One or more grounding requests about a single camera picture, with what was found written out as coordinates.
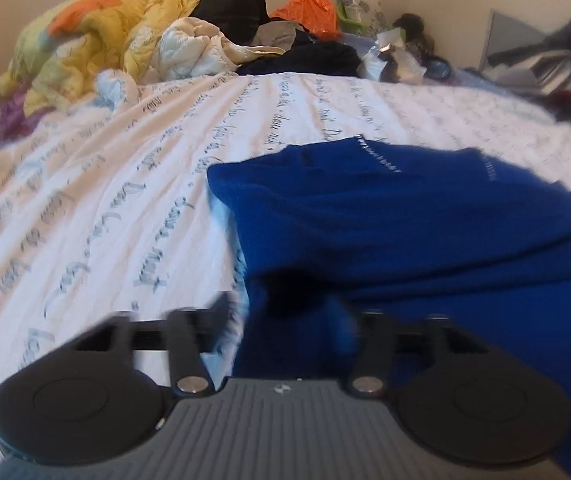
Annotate blue round container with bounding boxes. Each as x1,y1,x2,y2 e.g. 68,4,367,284
423,57,453,81

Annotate orange plastic bag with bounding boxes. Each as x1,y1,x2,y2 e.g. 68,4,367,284
270,0,341,41

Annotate yellow quilt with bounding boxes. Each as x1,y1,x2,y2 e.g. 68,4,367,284
0,0,201,116

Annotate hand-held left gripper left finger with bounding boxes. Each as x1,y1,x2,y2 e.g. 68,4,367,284
71,292,232,399

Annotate green plastic item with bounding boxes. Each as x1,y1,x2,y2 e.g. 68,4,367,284
337,1,367,32

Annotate crumpled clear plastic bag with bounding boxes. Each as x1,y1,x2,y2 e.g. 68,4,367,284
360,27,429,85

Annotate floral pillow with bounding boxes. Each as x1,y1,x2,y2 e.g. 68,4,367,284
338,0,389,38

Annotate grey board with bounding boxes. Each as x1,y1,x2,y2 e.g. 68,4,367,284
480,9,549,71

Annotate white script-print bed sheet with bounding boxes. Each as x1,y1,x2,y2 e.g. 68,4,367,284
0,67,571,480

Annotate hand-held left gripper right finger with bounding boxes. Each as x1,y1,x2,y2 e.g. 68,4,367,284
333,295,487,400

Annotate grey cloth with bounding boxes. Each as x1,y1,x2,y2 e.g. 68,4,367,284
251,19,299,48

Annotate white quilted blanket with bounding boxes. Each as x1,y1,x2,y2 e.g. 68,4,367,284
158,16,286,81

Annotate black cloth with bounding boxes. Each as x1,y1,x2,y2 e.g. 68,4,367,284
192,0,271,43

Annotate dark navy cloth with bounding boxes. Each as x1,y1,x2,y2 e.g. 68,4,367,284
238,40,363,78

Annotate purple cloth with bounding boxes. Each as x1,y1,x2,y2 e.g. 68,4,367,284
0,92,48,146

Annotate dark plush toy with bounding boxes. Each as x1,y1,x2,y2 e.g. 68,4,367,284
394,12,436,58

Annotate blue garment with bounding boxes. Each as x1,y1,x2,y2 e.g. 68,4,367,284
206,136,571,480

